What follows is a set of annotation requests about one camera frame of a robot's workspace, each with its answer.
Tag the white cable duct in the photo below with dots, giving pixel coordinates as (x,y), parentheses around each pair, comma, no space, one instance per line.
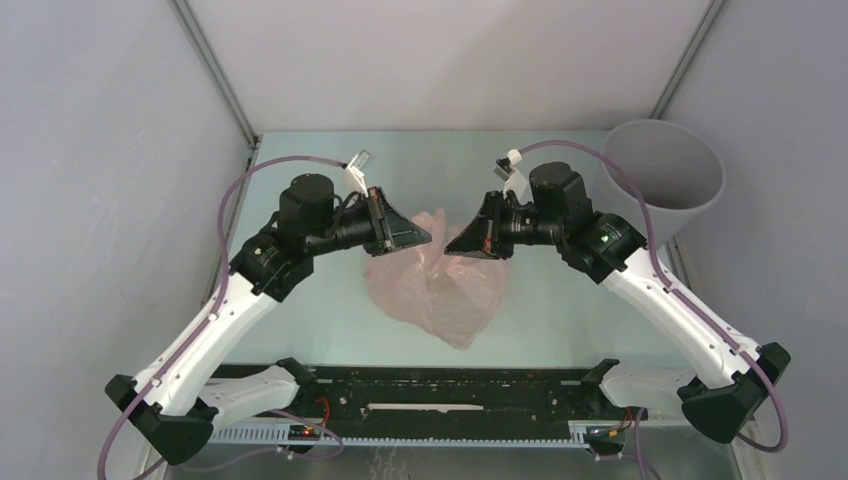
(299,435)

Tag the grey plastic trash bin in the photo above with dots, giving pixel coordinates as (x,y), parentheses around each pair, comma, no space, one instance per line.
(679,175)

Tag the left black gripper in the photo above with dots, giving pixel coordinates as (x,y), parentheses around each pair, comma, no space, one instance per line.
(391,229)

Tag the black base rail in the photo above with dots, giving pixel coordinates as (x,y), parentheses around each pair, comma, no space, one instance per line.
(478,403)

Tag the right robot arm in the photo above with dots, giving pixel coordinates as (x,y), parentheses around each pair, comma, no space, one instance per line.
(730,375)

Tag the aluminium frame post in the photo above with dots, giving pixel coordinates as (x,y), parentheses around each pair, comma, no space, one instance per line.
(194,31)
(706,25)

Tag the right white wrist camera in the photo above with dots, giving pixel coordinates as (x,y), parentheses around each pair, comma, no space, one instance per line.
(507,169)

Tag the right aluminium frame post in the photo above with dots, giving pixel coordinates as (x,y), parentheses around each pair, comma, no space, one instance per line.
(706,25)

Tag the left aluminium frame post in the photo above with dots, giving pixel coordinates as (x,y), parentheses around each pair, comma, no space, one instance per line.
(194,31)

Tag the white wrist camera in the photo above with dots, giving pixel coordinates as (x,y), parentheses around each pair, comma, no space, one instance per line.
(507,169)
(354,175)

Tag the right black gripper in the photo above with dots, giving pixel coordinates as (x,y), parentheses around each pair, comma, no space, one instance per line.
(482,238)

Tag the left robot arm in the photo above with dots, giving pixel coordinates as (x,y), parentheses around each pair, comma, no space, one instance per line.
(171,403)

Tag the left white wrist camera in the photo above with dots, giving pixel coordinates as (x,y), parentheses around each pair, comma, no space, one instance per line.
(354,175)

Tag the pink plastic trash bag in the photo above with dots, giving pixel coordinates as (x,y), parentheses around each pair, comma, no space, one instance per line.
(453,298)

